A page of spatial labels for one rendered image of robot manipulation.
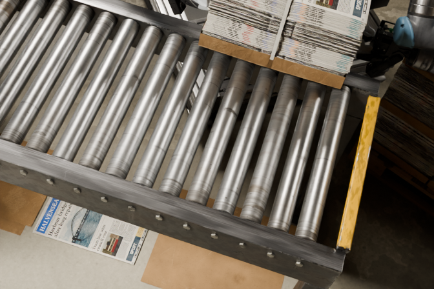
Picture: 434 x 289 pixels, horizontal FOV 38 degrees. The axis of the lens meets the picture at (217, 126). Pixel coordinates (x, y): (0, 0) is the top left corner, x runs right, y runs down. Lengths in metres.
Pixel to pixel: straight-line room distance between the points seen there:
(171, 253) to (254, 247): 0.84
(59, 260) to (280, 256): 1.01
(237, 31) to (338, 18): 0.25
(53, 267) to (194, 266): 0.47
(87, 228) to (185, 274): 0.37
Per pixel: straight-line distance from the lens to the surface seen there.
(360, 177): 1.50
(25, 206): 2.31
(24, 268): 2.23
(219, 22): 1.56
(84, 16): 1.72
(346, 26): 1.49
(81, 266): 2.21
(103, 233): 2.24
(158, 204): 1.40
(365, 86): 1.67
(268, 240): 1.40
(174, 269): 2.20
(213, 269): 2.21
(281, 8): 1.49
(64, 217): 2.28
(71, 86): 1.57
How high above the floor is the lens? 2.07
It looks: 57 degrees down
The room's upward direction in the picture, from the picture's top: 11 degrees clockwise
